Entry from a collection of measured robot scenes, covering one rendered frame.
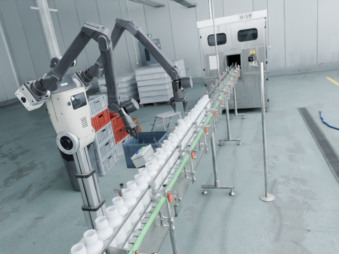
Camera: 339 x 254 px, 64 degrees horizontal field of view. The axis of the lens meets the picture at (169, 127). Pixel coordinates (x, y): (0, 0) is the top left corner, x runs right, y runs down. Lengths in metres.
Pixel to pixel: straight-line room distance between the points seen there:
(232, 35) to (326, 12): 6.23
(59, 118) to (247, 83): 4.94
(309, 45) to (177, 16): 5.26
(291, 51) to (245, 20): 5.82
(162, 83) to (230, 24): 2.99
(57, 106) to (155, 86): 6.65
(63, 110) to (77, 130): 0.15
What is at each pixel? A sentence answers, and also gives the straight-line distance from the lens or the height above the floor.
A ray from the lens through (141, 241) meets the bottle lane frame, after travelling 1.10.
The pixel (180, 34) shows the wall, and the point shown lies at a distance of 11.99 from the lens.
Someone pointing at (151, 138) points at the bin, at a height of 0.89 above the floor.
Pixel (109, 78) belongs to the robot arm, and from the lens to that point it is 1.45.
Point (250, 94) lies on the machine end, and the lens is 6.21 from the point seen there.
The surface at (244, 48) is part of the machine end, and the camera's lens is 6.09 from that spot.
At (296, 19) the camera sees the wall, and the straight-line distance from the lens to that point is 11.68.
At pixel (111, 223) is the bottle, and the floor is 1.13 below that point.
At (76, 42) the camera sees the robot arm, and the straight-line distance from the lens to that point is 1.40.
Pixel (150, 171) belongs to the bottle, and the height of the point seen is 1.13.
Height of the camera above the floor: 1.66
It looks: 16 degrees down
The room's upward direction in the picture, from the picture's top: 9 degrees counter-clockwise
